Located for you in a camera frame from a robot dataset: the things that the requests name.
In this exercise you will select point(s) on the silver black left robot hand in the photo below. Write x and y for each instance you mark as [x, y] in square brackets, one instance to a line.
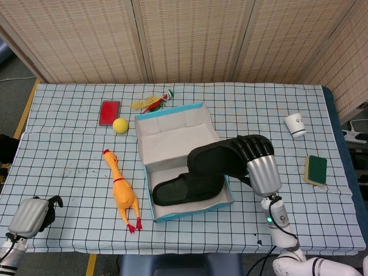
[28, 217]

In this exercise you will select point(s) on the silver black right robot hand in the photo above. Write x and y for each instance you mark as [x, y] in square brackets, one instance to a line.
[264, 175]

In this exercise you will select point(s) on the black rubber slipper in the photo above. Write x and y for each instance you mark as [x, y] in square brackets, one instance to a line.
[212, 161]
[178, 192]

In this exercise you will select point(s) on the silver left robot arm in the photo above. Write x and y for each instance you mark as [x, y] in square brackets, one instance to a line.
[10, 256]

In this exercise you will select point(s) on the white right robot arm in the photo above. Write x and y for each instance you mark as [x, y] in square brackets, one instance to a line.
[280, 224]

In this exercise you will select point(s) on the blue cardboard shoe box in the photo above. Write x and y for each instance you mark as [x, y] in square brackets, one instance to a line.
[169, 143]

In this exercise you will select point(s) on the green yellow sponge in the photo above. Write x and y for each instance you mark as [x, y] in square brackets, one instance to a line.
[317, 168]

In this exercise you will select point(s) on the white paper cup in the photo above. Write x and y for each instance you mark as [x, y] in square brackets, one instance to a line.
[295, 125]

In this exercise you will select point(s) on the checked light blue tablecloth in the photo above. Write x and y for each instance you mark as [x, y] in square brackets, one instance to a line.
[72, 143]

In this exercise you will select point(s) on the yellow rubber chicken toy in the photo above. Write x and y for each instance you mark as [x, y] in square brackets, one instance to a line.
[123, 195]

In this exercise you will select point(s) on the white power strip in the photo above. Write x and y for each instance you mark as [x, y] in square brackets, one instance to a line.
[356, 137]

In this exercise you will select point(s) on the blue chair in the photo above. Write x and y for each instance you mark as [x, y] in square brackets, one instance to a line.
[178, 266]

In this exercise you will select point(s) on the yellow foam ball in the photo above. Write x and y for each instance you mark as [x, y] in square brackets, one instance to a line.
[120, 125]

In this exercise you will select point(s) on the colourful feather shuttlecock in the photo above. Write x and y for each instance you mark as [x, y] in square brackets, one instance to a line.
[146, 103]

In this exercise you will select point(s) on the woven bamboo folding screen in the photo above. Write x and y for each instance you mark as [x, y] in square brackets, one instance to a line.
[195, 37]

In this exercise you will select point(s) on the red pad with dark frame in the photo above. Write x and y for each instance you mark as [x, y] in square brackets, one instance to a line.
[109, 113]

